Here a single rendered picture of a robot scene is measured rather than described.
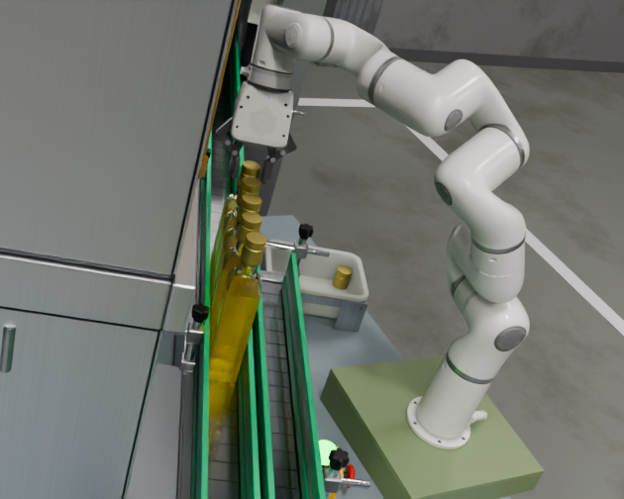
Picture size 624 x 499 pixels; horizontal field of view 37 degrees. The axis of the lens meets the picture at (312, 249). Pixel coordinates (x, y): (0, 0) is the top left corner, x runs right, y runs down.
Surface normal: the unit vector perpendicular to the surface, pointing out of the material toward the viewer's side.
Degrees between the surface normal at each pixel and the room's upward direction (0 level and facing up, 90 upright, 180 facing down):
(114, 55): 90
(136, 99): 90
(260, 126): 75
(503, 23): 90
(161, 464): 0
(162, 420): 0
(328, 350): 0
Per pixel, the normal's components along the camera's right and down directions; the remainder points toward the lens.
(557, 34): 0.44, 0.58
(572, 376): 0.25, -0.81
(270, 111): 0.18, 0.32
